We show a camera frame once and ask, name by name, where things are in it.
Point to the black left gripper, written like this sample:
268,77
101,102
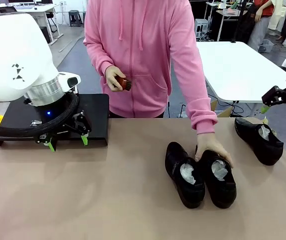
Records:
50,110

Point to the black leather buckle shoe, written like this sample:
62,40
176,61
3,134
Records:
175,160
223,192
255,147

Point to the wooden shoe brush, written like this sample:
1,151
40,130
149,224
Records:
125,83

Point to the person's left forearm pink sleeve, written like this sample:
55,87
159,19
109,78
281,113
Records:
200,100

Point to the person's right forearm pink sleeve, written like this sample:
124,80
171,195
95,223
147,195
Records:
98,53

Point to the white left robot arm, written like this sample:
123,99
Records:
15,57

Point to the person's right hand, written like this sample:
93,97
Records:
113,76

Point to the person's left hand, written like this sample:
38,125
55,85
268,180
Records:
210,142

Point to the white paper shoe stuffing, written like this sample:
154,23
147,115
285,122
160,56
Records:
265,132
188,173
220,170

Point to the large white table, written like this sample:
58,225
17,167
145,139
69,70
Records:
240,70

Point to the grey storage bin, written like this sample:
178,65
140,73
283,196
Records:
266,46

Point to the background person in red shirt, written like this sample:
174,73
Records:
261,25

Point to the cluttered workbench desk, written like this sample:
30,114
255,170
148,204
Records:
226,22

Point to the black computer tower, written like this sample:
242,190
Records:
45,33

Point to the person torso in pink hoodie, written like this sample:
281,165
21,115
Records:
143,50

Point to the white computer case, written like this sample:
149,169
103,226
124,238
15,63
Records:
200,28

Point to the grey plastic stool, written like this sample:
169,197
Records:
75,18

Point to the white office desk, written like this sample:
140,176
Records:
45,8

